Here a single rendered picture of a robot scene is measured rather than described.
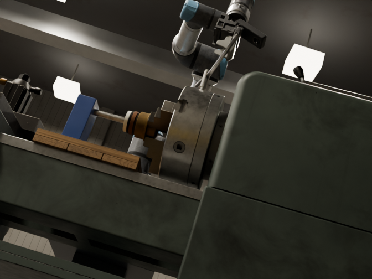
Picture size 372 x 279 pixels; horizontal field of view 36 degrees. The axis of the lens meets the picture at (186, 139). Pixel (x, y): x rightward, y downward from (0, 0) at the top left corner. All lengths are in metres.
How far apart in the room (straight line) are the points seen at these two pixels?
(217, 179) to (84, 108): 0.53
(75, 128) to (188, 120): 0.36
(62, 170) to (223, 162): 0.44
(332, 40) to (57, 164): 7.03
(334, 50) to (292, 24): 0.78
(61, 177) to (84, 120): 0.27
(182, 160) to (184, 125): 0.10
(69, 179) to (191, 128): 0.37
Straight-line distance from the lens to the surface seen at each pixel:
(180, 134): 1.61
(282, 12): 8.06
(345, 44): 8.39
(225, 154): 1.51
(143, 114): 1.77
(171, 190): 1.52
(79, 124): 1.77
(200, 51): 2.34
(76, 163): 1.57
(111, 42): 8.56
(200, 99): 1.67
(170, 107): 1.67
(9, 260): 1.38
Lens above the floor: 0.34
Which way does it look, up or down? 24 degrees up
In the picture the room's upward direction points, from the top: 18 degrees clockwise
